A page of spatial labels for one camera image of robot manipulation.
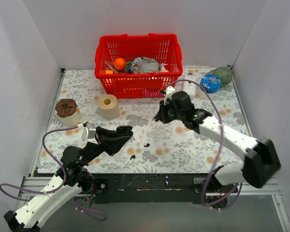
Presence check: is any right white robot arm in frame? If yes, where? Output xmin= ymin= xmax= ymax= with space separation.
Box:
xmin=154 ymin=87 xmax=281 ymax=192

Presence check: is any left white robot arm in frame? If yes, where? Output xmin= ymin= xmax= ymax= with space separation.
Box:
xmin=4 ymin=122 xmax=133 ymax=232

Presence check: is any white rectangular bottle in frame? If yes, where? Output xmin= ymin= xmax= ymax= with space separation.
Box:
xmin=182 ymin=72 xmax=196 ymax=100

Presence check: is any beige paper roll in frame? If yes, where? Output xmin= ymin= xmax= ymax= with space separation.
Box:
xmin=98 ymin=94 xmax=120 ymax=119

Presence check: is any floral patterned table mat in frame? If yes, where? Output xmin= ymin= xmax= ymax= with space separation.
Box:
xmin=45 ymin=70 xmax=250 ymax=174

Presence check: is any blue-lidded white jar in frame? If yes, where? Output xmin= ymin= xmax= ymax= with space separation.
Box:
xmin=198 ymin=73 xmax=221 ymax=100

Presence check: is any brown-topped paper cup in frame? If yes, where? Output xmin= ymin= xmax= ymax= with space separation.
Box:
xmin=55 ymin=99 xmax=82 ymax=127

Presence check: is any crumpled silver foil bag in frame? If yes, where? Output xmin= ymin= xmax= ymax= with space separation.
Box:
xmin=131 ymin=57 xmax=160 ymax=74

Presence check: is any green textured ball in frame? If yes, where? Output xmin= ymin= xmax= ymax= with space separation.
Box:
xmin=210 ymin=67 xmax=232 ymax=87

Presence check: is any red plastic shopping basket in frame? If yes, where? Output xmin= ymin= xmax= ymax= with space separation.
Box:
xmin=95 ymin=33 xmax=183 ymax=99

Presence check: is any orange fruit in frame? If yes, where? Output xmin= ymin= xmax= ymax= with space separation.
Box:
xmin=113 ymin=58 xmax=126 ymax=71

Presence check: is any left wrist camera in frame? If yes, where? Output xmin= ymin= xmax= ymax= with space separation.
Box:
xmin=77 ymin=122 xmax=96 ymax=144

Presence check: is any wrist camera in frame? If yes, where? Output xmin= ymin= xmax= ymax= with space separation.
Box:
xmin=160 ymin=86 xmax=176 ymax=105
xmin=77 ymin=122 xmax=96 ymax=144

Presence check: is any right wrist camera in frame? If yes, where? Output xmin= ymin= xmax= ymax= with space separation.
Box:
xmin=160 ymin=86 xmax=176 ymax=105

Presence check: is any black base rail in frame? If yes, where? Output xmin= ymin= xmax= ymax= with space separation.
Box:
xmin=65 ymin=173 xmax=230 ymax=205

